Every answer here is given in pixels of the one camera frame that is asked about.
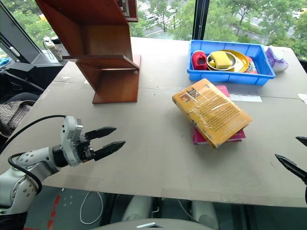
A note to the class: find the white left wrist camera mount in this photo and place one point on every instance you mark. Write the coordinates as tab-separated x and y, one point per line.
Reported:
69	129

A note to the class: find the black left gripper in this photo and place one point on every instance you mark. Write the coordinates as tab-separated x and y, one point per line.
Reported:
85	149

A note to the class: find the purple and white plastic bag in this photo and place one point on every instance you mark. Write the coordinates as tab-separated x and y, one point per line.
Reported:
275	60

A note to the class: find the checked cloth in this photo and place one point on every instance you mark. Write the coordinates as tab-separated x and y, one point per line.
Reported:
14	115

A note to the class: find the white bottle with black cap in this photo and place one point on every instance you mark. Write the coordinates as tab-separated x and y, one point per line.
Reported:
57	48

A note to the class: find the orange snack packet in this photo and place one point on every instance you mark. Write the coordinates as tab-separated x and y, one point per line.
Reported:
251	67

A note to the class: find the yellow wrapped book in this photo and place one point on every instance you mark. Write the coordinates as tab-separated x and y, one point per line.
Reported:
211	110

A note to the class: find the black window post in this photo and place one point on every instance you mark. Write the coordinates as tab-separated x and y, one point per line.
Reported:
201	19

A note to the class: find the metal bowl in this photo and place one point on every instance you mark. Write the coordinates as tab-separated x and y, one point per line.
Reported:
212	63

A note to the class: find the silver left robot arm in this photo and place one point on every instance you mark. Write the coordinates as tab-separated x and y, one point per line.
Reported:
36	158

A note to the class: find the pink book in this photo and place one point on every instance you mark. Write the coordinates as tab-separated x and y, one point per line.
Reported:
236	135

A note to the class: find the white paper sheet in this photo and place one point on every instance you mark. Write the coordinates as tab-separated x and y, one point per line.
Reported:
303	97

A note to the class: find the black office chair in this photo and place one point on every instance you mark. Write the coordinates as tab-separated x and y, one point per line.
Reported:
16	81

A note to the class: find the blue plastic bin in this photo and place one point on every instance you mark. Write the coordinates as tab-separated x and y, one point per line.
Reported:
227	78

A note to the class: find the yellow plate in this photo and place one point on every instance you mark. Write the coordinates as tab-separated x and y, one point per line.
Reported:
241	61

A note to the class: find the yellow sponge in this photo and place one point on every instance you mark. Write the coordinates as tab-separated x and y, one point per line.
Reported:
220	58

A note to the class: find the light blue object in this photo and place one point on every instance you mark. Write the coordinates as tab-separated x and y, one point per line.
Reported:
4	61

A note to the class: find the brown wooden bookshelf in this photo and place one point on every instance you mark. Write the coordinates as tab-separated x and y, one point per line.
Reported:
108	40

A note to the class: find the grey rounded robot leg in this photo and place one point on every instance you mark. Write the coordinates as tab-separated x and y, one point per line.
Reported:
136	208
205	215

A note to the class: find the dark grey window frame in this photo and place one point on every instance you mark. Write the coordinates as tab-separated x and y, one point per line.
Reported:
21	38

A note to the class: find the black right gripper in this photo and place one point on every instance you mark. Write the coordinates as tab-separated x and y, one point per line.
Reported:
306	195

